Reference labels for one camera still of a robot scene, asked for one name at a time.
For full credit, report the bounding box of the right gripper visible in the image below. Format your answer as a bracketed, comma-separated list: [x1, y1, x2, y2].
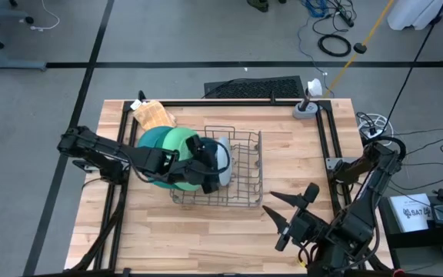
[261, 183, 328, 252]

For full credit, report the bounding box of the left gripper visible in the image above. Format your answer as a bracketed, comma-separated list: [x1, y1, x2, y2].
[167, 134, 222, 195]

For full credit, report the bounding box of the white plate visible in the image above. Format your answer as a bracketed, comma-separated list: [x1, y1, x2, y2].
[215, 136, 233, 188]

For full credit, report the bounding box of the light green plate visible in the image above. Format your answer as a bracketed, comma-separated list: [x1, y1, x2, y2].
[162, 127, 202, 192]

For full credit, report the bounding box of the grey wire dish rack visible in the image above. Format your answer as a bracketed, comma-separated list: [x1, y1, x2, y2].
[169, 125, 265, 209]

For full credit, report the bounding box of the teal plate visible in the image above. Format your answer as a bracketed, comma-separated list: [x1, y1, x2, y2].
[136, 125, 173, 190]

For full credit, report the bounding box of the tan sponge block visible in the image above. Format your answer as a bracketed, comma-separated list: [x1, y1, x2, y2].
[132, 99, 177, 132]

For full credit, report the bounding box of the black floor mat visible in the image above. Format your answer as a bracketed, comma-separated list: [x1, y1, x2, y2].
[204, 75, 306, 99]

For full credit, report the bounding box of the grey brush holder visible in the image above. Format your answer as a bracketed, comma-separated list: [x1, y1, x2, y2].
[292, 100, 319, 119]

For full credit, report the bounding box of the white power strip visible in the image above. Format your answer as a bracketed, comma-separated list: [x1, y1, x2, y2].
[357, 112, 395, 145]

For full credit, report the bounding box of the white booklet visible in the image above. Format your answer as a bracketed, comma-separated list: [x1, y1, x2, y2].
[388, 193, 434, 234]

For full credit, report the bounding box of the black side cart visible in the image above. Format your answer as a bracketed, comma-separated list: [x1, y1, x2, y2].
[378, 192, 443, 262]

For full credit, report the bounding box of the person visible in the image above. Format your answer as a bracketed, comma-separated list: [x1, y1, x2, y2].
[246, 0, 269, 12]

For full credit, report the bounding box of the black power strip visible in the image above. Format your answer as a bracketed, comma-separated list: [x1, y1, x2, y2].
[336, 6, 356, 28]

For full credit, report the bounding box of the white bag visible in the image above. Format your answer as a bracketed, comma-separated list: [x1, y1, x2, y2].
[387, 0, 443, 32]

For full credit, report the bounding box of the black table frame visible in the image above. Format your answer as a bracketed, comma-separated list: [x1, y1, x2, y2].
[65, 98, 395, 277]

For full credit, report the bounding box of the coiled black cable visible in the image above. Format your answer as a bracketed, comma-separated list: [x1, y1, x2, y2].
[317, 33, 352, 58]

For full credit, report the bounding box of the blue cable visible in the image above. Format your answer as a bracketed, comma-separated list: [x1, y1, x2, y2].
[297, 0, 329, 76]

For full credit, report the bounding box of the long black cable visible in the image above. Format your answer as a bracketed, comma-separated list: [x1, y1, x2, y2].
[383, 0, 443, 134]

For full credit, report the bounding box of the white cable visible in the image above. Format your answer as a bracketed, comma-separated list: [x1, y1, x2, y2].
[28, 0, 61, 32]

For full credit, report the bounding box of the grey floor cable cover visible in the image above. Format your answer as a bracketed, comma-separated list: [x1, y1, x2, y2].
[0, 59, 48, 71]

